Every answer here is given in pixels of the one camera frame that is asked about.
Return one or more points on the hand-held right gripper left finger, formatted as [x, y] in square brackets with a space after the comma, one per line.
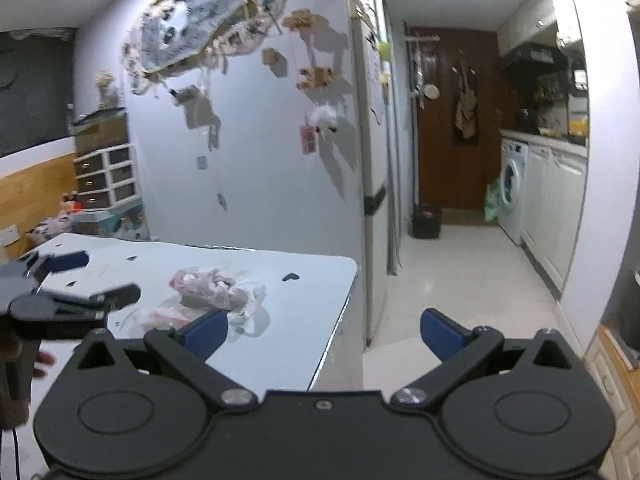
[206, 335]

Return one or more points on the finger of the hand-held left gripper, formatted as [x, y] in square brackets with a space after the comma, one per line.
[67, 261]
[112, 296]

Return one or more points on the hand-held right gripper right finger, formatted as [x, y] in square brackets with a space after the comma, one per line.
[442, 335]

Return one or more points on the white plastic wrapper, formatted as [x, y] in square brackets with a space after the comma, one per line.
[215, 290]

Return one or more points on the clear plastic wrapper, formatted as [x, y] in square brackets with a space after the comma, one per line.
[155, 317]

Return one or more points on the person's left hand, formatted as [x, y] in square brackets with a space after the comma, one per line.
[44, 362]

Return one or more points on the white drawer cabinet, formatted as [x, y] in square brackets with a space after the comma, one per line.
[105, 177]

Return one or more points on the black box on floor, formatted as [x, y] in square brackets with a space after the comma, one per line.
[426, 221]

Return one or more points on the glass tank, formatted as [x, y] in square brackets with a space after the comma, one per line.
[100, 132]

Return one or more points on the green plastic bag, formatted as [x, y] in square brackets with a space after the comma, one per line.
[492, 202]

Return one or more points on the white washing machine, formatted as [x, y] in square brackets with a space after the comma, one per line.
[514, 190]

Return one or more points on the white kitchen cabinets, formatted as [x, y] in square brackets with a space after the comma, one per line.
[555, 210]

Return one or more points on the brown wooden door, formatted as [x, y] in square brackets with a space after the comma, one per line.
[445, 160]

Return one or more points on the dried flower bunch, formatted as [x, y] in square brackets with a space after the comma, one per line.
[106, 87]

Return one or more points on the low white cabinet wooden top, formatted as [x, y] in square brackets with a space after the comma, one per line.
[615, 390]

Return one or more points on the white refrigerator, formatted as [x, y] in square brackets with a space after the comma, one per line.
[372, 160]

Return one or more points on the pink hanging tag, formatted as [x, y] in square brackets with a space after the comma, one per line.
[308, 140]

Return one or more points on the hanging brown apron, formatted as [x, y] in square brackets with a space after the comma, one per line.
[466, 105]

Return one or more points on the white round hanging utensil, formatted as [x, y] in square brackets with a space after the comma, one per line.
[432, 91]

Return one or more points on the white plush sheep toy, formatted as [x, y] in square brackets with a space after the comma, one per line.
[323, 117]

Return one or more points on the yellow kitchen container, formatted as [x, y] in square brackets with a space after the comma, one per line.
[577, 125]

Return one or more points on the black range hood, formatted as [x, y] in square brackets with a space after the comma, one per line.
[535, 55]

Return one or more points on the white wall switch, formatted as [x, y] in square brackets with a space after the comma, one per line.
[202, 162]

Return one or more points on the grey hanging wall toy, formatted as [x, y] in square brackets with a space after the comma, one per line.
[186, 95]

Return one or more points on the printed cloth wall hanging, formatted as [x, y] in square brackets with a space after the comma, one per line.
[190, 25]

